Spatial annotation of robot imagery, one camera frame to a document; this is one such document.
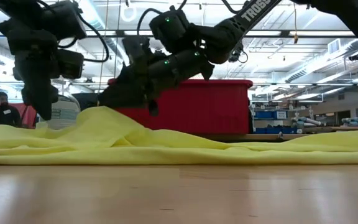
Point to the black ceiling fixture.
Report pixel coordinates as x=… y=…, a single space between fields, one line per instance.
x=356 y=56

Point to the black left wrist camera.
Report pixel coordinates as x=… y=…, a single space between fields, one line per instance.
x=70 y=63

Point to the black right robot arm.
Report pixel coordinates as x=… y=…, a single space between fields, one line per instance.
x=253 y=12

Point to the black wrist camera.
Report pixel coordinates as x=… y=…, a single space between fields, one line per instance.
x=135 y=51
x=70 y=63

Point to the red fabric panel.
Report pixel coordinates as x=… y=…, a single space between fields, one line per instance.
x=28 y=116

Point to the clear spray bottle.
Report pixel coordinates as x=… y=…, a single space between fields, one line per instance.
x=65 y=112

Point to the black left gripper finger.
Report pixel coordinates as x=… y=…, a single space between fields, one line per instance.
x=42 y=102

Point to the blue storage bin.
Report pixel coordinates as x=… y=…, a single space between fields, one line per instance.
x=272 y=130
x=266 y=115

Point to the person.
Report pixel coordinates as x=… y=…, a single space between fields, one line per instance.
x=6 y=113

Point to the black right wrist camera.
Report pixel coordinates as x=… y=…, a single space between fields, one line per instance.
x=135 y=51

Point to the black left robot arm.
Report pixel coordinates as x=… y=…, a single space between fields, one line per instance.
x=61 y=18

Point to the overhead light rail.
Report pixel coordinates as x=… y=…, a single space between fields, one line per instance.
x=291 y=33

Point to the red plastic laundry bin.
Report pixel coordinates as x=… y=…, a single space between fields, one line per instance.
x=213 y=105

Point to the black background monitor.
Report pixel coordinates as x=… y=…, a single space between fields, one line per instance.
x=85 y=99

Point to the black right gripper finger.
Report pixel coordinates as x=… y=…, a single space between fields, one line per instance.
x=117 y=98
x=154 y=107

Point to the black hanging camera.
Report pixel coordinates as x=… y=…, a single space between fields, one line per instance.
x=242 y=56

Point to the yellow t-shirt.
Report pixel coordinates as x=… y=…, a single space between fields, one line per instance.
x=179 y=149

